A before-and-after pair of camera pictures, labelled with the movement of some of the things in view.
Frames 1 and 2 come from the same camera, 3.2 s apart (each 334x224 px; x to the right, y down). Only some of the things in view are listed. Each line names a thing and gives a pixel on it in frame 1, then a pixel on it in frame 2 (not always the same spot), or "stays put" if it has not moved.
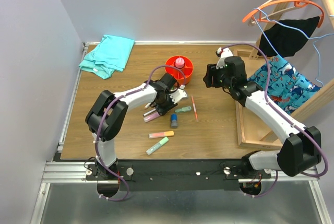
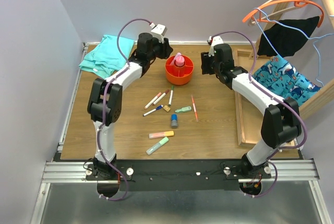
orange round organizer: [187, 70] stays put
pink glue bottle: [179, 62] stays put
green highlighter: [151, 150] stays put
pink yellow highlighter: [159, 134] stays put
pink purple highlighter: [151, 117] to [177, 55]
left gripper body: [166, 104] to [155, 51]
